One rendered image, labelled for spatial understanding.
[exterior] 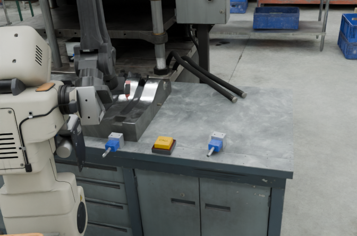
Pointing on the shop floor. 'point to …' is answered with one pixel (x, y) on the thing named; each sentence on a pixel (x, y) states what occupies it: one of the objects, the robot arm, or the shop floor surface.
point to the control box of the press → (202, 4)
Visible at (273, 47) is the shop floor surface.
